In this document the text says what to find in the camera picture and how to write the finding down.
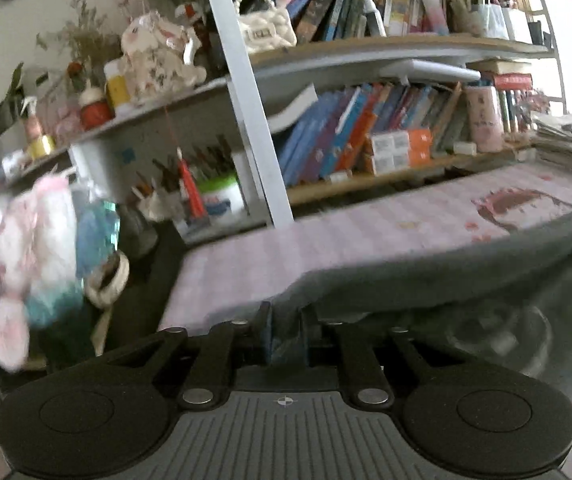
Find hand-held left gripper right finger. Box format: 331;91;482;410
302;306;459;408

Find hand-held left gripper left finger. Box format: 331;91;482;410
111;301;273;409

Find grey fleece garment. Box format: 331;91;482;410
201;200;572;401

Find pink cartoon desk mat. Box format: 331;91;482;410
158;162;572;333

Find white jar blue label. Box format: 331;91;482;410
197;175;246;218

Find red tassel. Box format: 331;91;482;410
178;147;207;221

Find white organizer with pens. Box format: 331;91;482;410
131;135;247;233

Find row of blue children's books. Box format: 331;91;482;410
276;82;472;186

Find iridescent plastic bag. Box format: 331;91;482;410
26;200;122;331

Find orange white carton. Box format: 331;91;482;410
366;152;434;175
370;129;433;157

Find pink white plush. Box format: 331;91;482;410
0;170;87;373

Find white wooden bookshelf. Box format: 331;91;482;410
0;0;567;241

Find pink printed tumbler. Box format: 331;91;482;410
463;85;506;153

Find red round jar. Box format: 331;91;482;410
77;85;114;131

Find yellow white jar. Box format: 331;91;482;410
103;57;132;118

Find white bar lamp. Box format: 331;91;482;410
380;58;482;83

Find gold ribbon roll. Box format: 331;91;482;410
26;135;58;160

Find white quilted handbag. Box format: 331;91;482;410
233;0;298;55

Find stack of papers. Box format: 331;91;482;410
528;112;572;176

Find small pink spray bottle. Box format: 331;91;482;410
20;96;43;143

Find colourful dried bouquet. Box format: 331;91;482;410
513;87;552;133

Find thick red book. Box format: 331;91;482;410
491;74;534;92

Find row of mixed colourful books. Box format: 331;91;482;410
276;0;447;43

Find thick cream book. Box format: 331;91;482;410
466;59;533;76

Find pastel gradient bottle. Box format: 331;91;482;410
418;0;449;36

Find dried plant twigs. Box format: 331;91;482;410
36;0;122;76

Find green leaf plant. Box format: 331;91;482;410
3;62;29;116

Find white pen cup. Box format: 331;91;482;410
481;0;509;38

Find white pen holder box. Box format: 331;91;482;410
503;7;534;43

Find small black stand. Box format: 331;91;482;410
527;20;552;47

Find beige strap watch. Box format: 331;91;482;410
83;250;131;307

